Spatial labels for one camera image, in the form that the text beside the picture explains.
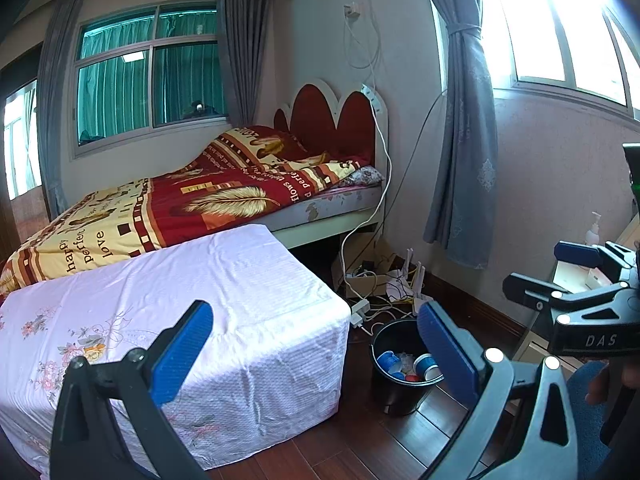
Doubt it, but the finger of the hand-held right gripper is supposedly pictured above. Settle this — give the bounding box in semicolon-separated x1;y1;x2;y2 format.
502;272;631;313
554;241;640;286

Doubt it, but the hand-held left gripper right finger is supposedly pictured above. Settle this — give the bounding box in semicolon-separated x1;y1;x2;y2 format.
416;301;581;480

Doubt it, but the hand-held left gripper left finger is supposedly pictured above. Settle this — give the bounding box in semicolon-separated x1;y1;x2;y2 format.
49;300;215;480

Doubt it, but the blue white paper cup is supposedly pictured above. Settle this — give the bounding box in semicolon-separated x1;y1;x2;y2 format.
414;353;443;382

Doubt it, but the black bucket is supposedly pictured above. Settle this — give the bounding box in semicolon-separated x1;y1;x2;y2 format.
370;317;446;416

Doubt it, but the person's right hand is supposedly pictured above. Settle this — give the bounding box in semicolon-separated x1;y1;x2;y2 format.
586;359;626;407

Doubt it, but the white pump bottle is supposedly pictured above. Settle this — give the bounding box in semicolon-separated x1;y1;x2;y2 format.
584;211;603;246

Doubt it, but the white cabinet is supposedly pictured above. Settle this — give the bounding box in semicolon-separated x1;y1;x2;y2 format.
515;210;640;361

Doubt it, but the pink floral tablecloth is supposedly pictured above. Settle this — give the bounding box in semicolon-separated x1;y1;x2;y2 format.
0;223;352;476

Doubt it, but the white router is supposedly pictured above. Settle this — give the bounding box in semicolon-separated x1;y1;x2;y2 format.
387;249;426;306

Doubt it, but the blue cushion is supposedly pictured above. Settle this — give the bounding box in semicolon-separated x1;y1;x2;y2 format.
565;360;613;466

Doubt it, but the white floor power strip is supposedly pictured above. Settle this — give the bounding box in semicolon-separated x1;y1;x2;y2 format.
349;299;372;328

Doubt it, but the cardboard box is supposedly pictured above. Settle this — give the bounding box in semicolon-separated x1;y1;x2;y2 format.
332;255;401;301

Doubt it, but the red yellow printed blanket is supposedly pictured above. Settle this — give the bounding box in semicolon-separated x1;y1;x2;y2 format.
0;125;371;296

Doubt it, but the tied grey curtain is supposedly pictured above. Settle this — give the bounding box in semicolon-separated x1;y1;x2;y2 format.
410;0;497;270

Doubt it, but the grey floral mattress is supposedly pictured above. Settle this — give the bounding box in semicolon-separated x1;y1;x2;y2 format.
260;182;386;233

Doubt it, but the floral pillow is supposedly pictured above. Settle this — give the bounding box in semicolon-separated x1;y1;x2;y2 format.
345;165;387;187

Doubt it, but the large bright window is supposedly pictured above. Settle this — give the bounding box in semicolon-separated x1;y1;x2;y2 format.
480;0;640;121

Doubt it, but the bright side window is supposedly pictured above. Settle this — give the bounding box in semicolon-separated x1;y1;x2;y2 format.
2;77;43;198

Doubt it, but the green glass window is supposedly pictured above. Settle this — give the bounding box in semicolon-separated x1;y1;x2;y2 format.
72;4;231;161

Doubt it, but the white cable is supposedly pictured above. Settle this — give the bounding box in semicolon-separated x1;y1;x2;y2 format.
340;15;393;301

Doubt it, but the black cable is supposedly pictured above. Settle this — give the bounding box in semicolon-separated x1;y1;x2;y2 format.
345;87;448;271

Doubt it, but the white red bed frame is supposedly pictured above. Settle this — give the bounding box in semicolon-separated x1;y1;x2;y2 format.
272;78;391;251

